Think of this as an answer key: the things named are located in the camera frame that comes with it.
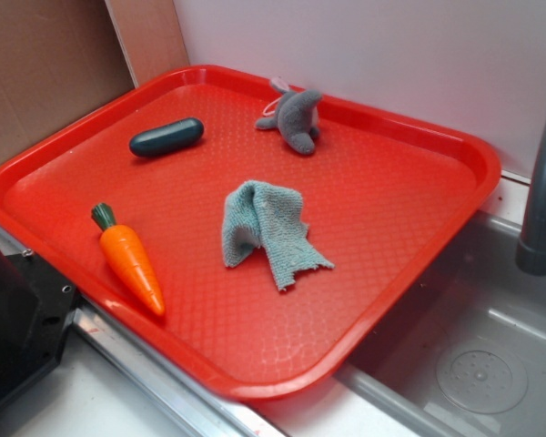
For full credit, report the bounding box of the brown cardboard panel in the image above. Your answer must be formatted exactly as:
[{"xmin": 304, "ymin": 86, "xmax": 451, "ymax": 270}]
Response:
[{"xmin": 0, "ymin": 1, "xmax": 188, "ymax": 165}]

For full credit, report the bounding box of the orange toy carrot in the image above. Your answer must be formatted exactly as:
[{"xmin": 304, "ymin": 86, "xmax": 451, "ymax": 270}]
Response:
[{"xmin": 91, "ymin": 203, "xmax": 166, "ymax": 317}]

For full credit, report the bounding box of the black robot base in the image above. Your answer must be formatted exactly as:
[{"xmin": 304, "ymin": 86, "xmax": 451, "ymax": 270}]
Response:
[{"xmin": 0, "ymin": 250, "xmax": 79, "ymax": 410}]

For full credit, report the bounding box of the light blue cloth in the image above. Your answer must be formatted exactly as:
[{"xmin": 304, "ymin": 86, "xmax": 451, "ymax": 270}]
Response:
[{"xmin": 221, "ymin": 180, "xmax": 335, "ymax": 292}]

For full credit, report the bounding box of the grey plush dolphin toy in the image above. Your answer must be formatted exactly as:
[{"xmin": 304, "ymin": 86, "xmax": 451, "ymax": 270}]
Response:
[{"xmin": 255, "ymin": 77, "xmax": 323, "ymax": 156}]

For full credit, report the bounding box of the dark green toy cucumber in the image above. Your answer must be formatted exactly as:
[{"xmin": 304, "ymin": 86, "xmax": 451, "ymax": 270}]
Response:
[{"xmin": 128, "ymin": 117, "xmax": 205, "ymax": 158}]

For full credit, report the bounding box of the grey toy sink basin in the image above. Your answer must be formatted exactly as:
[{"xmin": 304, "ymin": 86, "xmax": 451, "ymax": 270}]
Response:
[{"xmin": 337, "ymin": 213, "xmax": 546, "ymax": 436}]

